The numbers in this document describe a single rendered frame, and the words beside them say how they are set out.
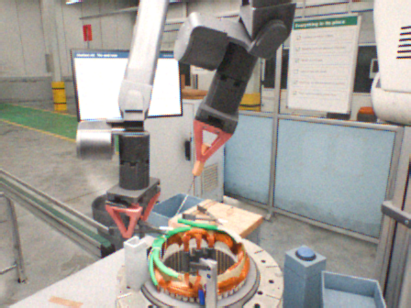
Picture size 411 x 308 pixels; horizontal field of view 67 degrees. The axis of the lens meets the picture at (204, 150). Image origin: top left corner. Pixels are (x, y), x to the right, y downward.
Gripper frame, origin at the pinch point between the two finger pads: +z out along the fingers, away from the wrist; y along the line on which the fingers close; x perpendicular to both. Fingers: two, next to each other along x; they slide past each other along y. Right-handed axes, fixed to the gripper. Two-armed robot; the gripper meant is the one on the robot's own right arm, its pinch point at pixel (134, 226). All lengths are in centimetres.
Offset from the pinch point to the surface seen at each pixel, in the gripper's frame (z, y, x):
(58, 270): 126, -112, -128
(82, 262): 126, -126, -118
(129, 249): -0.7, 8.3, 3.7
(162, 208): 14.0, -34.5, -9.3
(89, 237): 45, -52, -52
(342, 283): 10.2, -11.7, 42.1
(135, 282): 5.6, 8.6, 4.9
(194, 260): -4.7, 12.3, 16.8
